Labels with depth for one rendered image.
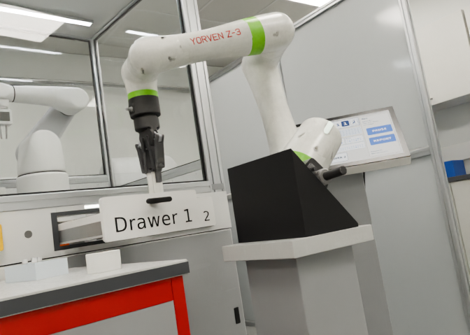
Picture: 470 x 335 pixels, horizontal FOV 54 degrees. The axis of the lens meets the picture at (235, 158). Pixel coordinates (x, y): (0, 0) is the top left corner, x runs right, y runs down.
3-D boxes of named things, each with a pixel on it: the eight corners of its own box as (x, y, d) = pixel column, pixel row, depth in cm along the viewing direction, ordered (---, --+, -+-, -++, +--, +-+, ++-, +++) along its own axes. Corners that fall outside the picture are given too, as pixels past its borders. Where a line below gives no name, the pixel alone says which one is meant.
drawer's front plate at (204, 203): (216, 224, 176) (212, 196, 178) (150, 235, 157) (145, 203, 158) (213, 225, 177) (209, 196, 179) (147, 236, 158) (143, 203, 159)
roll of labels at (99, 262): (124, 266, 101) (122, 248, 102) (117, 270, 94) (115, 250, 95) (92, 272, 101) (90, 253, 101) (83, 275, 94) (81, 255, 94)
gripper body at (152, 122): (128, 121, 141) (131, 151, 139) (142, 113, 135) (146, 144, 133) (149, 122, 146) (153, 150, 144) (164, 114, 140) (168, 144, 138)
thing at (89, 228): (191, 223, 132) (189, 202, 133) (108, 236, 115) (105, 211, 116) (124, 235, 161) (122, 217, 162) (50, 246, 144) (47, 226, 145)
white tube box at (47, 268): (68, 273, 110) (66, 257, 110) (36, 280, 103) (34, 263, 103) (38, 276, 116) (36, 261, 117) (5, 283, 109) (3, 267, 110)
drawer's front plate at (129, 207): (201, 227, 132) (195, 189, 133) (106, 242, 112) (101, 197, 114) (197, 228, 133) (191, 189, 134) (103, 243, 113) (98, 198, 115)
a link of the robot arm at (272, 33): (292, 56, 155) (275, 28, 159) (307, 30, 144) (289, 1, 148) (245, 66, 147) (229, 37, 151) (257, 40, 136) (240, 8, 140)
